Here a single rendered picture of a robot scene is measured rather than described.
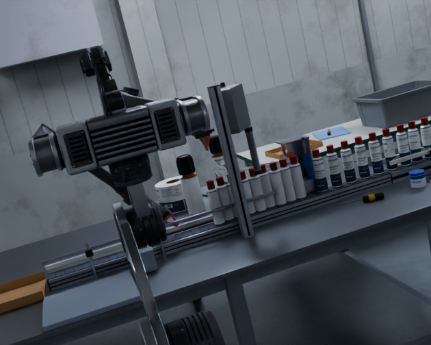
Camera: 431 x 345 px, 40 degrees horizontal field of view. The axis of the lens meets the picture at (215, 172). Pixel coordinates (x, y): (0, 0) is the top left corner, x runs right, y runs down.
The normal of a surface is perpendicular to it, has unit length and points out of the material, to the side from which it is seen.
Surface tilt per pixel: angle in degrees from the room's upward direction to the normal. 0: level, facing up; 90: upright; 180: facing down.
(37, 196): 90
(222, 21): 90
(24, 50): 90
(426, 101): 95
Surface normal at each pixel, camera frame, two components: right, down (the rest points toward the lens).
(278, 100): 0.26, 0.15
